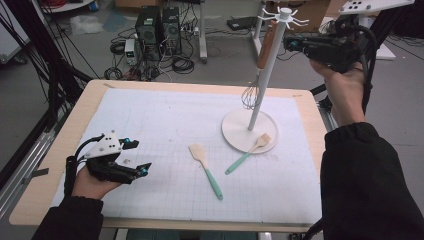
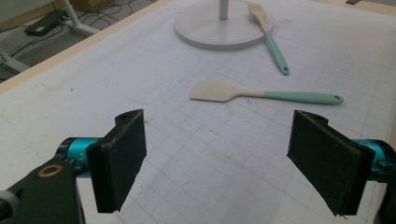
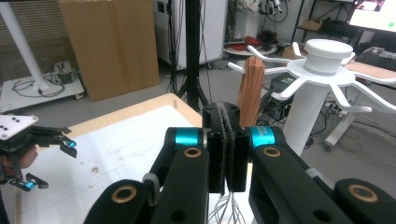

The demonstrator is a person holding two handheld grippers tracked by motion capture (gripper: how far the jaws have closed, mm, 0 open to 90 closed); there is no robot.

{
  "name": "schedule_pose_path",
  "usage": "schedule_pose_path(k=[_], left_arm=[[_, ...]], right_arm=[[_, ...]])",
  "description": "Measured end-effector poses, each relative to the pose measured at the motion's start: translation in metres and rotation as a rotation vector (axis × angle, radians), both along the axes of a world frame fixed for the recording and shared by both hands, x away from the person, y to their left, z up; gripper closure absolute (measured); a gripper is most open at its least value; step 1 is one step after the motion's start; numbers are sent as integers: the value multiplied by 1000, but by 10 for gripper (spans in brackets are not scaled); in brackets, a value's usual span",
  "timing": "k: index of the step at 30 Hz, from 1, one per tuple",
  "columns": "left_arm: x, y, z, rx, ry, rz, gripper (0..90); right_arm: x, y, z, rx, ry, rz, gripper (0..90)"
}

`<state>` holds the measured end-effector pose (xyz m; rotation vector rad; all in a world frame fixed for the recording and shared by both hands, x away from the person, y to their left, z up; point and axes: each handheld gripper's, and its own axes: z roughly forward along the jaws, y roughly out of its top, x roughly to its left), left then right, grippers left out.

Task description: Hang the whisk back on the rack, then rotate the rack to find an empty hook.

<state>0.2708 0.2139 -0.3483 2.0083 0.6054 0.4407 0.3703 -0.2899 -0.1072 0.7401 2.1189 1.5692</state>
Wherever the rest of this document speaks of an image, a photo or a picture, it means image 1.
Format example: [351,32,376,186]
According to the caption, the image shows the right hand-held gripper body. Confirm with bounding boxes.
[304,0,416,75]

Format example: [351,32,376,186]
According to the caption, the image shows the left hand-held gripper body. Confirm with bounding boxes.
[84,130,141,185]

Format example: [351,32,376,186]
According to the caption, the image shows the wire whisk wooden handle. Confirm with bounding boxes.
[240,19,278,111]

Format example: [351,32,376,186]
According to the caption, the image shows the white utensil rack stand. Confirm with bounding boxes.
[220,6,310,155]

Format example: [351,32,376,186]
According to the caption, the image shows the wide cream spatula green handle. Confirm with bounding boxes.
[188,143,224,201]

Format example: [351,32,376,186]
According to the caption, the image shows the small cream spatula green handle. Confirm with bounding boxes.
[224,132,272,176]

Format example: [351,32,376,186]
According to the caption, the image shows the person's left hand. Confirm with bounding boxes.
[71,165,123,201]

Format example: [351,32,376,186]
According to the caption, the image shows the person's right hand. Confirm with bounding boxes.
[309,59,368,128]

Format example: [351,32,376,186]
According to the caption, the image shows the white grid mat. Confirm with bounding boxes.
[49,87,323,225]

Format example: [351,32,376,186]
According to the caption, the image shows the white desk leg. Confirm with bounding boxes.
[250,0,268,64]
[198,0,210,64]

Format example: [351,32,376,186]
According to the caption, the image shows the white board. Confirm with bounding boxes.
[358,14,397,61]

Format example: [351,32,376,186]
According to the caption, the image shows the black flat box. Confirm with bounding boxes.
[226,15,260,32]

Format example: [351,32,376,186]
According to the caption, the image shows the white power supply unit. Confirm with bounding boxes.
[124,38,139,66]

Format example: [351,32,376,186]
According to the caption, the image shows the black computer tower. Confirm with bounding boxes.
[134,5,164,62]
[161,6,183,56]

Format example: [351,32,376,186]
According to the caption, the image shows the clear plastic bag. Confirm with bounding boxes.
[69,14,105,36]

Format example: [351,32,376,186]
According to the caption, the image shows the white cabinet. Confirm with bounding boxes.
[0,0,32,65]

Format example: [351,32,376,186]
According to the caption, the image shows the round white table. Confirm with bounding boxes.
[39,0,96,14]

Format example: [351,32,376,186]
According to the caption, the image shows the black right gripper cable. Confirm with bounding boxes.
[352,24,380,115]

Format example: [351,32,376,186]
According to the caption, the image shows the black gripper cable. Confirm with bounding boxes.
[63,133,106,198]
[352,24,380,115]

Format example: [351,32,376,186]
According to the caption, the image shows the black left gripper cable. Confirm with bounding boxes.
[63,133,106,198]

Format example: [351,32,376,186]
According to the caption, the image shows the aluminium rail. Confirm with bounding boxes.
[0,103,73,219]
[317,100,336,133]

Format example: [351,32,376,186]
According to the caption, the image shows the grey metal bracket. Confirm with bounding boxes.
[21,167,50,185]

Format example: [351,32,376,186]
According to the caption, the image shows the black cable coil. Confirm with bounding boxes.
[109,39,126,56]
[171,54,196,75]
[103,66,125,81]

